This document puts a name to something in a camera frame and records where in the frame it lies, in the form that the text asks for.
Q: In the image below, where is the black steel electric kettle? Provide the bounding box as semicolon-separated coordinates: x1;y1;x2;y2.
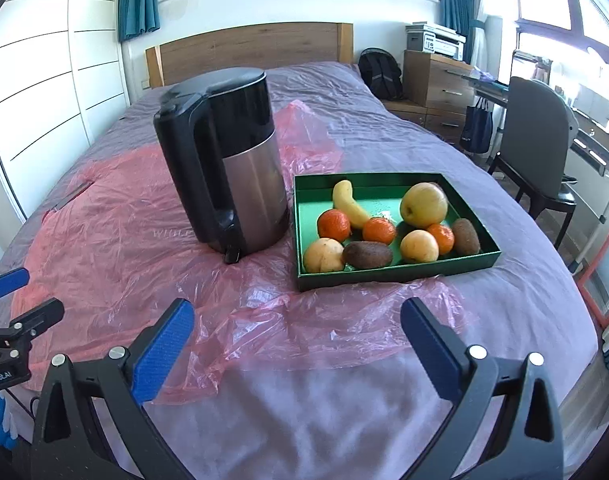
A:
154;67;289;264

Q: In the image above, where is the wooden drawer cabinet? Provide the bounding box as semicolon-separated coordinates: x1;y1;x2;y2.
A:
383;50;475;145

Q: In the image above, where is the small yellow apple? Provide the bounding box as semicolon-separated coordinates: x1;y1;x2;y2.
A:
400;230;439;263

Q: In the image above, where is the large green yellow apple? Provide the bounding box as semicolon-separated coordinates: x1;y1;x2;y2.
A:
400;182;449;229

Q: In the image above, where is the dark blue tote bag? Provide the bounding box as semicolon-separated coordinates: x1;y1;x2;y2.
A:
460;96;493;154

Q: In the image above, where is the yellow banana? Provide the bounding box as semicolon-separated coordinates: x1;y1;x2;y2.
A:
333;180;372;230

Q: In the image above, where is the black backpack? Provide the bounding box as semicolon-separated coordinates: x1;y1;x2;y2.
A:
358;48;405;101

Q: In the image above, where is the green metal tray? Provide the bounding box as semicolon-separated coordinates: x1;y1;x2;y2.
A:
292;171;502;293

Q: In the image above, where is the wooden headboard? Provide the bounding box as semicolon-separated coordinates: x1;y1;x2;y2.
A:
145;22;355;88

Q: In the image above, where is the pink plastic sheet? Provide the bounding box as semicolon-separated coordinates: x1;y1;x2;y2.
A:
12;98;476;404

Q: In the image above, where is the white wardrobe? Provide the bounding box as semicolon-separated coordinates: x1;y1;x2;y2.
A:
0;0;129;218

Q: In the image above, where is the white printer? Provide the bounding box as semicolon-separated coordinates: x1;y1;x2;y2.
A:
405;22;466;61

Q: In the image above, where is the grey office chair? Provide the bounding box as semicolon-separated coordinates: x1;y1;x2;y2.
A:
487;76;581;252

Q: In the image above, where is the orange mandarin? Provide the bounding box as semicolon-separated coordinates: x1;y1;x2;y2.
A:
426;223;455;256
362;217;397;245
317;209;351;243

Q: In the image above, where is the grey bed cover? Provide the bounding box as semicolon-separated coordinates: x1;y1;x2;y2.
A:
0;60;601;480

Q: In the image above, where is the pale yellow spotted apple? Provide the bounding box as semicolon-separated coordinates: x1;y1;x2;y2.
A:
303;237;345;273

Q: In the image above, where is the brown kiwi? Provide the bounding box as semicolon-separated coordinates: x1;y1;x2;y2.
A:
451;218;480;256
343;240;393;270

